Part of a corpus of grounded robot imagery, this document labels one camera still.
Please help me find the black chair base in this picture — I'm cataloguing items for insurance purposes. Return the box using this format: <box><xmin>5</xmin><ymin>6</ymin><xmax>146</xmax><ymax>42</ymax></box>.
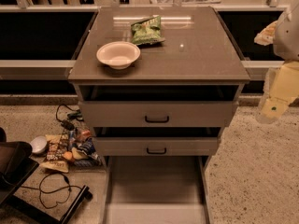
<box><xmin>0</xmin><ymin>128</ymin><xmax>93</xmax><ymax>224</ymax></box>

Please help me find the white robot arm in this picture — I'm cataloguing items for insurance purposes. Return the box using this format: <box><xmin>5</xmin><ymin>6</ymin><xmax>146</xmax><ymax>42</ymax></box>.
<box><xmin>254</xmin><ymin>0</ymin><xmax>299</xmax><ymax>124</ymax></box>

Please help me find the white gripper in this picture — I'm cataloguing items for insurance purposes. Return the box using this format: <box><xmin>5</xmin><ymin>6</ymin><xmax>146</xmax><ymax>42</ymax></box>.
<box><xmin>255</xmin><ymin>61</ymin><xmax>299</xmax><ymax>124</ymax></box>

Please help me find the orange fruit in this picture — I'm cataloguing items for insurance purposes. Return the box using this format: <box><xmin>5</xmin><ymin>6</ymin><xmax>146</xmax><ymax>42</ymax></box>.
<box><xmin>63</xmin><ymin>151</ymin><xmax>75</xmax><ymax>162</ymax></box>

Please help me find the black cable on floor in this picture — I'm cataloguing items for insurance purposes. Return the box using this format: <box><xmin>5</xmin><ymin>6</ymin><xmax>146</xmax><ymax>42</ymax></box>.
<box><xmin>20</xmin><ymin>171</ymin><xmax>84</xmax><ymax>210</ymax></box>

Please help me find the grey top drawer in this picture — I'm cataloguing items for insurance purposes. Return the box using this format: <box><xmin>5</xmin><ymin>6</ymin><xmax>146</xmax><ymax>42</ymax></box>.
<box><xmin>78</xmin><ymin>101</ymin><xmax>237</xmax><ymax>128</ymax></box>

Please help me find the black power adapter cable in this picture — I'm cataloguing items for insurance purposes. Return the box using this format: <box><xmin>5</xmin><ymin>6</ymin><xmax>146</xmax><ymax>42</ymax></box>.
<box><xmin>55</xmin><ymin>104</ymin><xmax>84</xmax><ymax>132</ymax></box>

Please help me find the grey middle drawer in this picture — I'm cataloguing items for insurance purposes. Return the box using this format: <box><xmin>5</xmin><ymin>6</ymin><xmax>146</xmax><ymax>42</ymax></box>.
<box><xmin>93</xmin><ymin>137</ymin><xmax>221</xmax><ymax>156</ymax></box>

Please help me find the grey drawer cabinet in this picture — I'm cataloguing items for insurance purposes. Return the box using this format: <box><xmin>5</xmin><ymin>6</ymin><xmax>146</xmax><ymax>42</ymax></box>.
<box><xmin>67</xmin><ymin>6</ymin><xmax>251</xmax><ymax>161</ymax></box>

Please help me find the grey drawer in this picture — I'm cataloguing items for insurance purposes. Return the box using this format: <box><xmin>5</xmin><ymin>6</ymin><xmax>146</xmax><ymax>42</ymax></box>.
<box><xmin>99</xmin><ymin>156</ymin><xmax>214</xmax><ymax>224</ymax></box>
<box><xmin>78</xmin><ymin>101</ymin><xmax>237</xmax><ymax>128</ymax></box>
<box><xmin>93</xmin><ymin>137</ymin><xmax>221</xmax><ymax>156</ymax></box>

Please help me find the brown snack bag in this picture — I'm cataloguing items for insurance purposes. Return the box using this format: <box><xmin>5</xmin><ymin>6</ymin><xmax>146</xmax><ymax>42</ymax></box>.
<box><xmin>40</xmin><ymin>134</ymin><xmax>68</xmax><ymax>173</ymax></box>

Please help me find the blue snack packet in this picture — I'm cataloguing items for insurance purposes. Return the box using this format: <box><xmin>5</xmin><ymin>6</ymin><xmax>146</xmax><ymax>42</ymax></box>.
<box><xmin>72</xmin><ymin>139</ymin><xmax>101</xmax><ymax>167</ymax></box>

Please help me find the small white dome bowl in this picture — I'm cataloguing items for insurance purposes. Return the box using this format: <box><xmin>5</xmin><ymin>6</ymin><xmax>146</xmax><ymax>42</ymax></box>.
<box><xmin>30</xmin><ymin>135</ymin><xmax>47</xmax><ymax>155</ymax></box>

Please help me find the grey bottom drawer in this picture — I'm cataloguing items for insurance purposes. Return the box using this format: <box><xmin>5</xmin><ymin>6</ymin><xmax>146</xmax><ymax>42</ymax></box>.
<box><xmin>99</xmin><ymin>156</ymin><xmax>214</xmax><ymax>224</ymax></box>

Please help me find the green chip bag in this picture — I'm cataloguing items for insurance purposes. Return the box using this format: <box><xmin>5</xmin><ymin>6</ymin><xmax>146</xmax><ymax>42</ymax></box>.
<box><xmin>131</xmin><ymin>16</ymin><xmax>164</xmax><ymax>46</ymax></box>

